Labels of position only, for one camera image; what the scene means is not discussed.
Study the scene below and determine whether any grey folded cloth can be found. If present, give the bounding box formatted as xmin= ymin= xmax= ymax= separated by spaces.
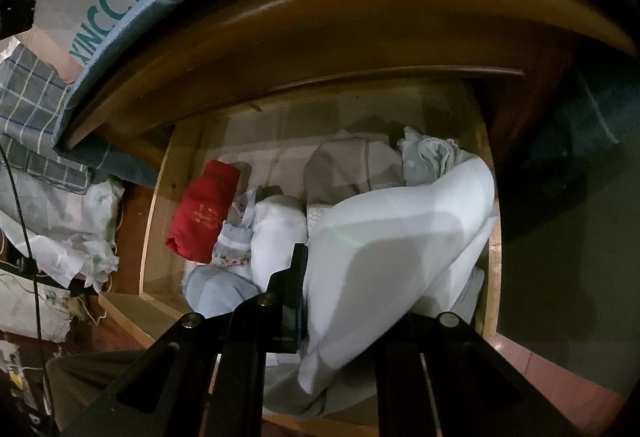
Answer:
xmin=304 ymin=131 xmax=405 ymax=208

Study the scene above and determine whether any small patterned underwear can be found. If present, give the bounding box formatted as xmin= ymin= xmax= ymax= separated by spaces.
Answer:
xmin=212 ymin=187 xmax=266 ymax=270

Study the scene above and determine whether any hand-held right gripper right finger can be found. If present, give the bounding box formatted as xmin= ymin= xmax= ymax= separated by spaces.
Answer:
xmin=377 ymin=311 xmax=591 ymax=437

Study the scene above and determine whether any black cable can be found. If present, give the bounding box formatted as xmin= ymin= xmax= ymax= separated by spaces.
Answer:
xmin=0 ymin=137 xmax=56 ymax=437

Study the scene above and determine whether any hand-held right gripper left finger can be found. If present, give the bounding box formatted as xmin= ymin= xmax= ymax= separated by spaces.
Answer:
xmin=60 ymin=243 xmax=310 ymax=437

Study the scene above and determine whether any dark teal cloth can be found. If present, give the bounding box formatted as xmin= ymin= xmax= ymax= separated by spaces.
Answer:
xmin=62 ymin=134 xmax=166 ymax=190

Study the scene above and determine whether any white crumpled fabric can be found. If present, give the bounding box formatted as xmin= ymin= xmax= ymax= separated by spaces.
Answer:
xmin=0 ymin=162 xmax=126 ymax=290

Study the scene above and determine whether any grey plaid cloth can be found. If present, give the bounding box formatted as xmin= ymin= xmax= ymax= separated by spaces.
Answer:
xmin=0 ymin=44 xmax=93 ymax=190

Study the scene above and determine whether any red folded cloth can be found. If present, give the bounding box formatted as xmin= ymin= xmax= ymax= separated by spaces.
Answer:
xmin=166 ymin=160 xmax=241 ymax=264

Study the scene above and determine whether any white lace-trimmed underwear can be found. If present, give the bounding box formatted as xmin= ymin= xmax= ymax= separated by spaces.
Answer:
xmin=306 ymin=203 xmax=333 ymax=230

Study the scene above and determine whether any white plastic bag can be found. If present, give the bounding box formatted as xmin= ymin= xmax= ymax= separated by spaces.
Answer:
xmin=0 ymin=34 xmax=23 ymax=62

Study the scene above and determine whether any light blue-grey cloth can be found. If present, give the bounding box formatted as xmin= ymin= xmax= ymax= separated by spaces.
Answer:
xmin=184 ymin=263 xmax=261 ymax=318

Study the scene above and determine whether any large white underwear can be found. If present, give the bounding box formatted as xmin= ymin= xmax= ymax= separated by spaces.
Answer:
xmin=263 ymin=157 xmax=501 ymax=418

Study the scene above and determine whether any wooden drawer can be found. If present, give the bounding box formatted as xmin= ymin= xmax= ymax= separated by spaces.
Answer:
xmin=97 ymin=84 xmax=503 ymax=437

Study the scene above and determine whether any white folded cloth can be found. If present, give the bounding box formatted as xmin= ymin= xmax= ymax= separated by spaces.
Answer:
xmin=249 ymin=194 xmax=308 ymax=280

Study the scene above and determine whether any pale cloth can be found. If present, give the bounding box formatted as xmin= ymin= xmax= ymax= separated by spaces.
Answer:
xmin=397 ymin=126 xmax=476 ymax=185

